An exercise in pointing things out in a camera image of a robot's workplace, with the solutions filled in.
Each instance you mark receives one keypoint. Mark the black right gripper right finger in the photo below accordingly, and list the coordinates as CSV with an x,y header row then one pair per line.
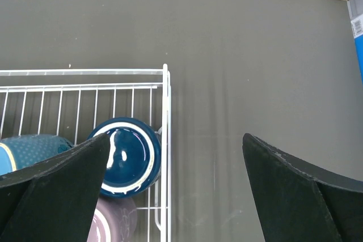
x,y
298,201

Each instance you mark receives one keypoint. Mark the white wire dish rack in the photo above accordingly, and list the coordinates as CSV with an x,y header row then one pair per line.
x,y
71,103

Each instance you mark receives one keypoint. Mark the light blue dotted mug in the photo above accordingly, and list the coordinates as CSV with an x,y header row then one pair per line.
x,y
26,150

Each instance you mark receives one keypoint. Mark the blue folder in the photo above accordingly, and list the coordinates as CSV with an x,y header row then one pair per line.
x,y
355,15

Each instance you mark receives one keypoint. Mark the dark blue ceramic mug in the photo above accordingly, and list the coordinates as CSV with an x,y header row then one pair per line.
x,y
135,156

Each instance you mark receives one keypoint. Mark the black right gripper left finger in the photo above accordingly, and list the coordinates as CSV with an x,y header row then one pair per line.
x,y
55,200

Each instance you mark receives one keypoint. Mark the lilac ceramic mug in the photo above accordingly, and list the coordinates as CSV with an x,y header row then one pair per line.
x,y
115,219

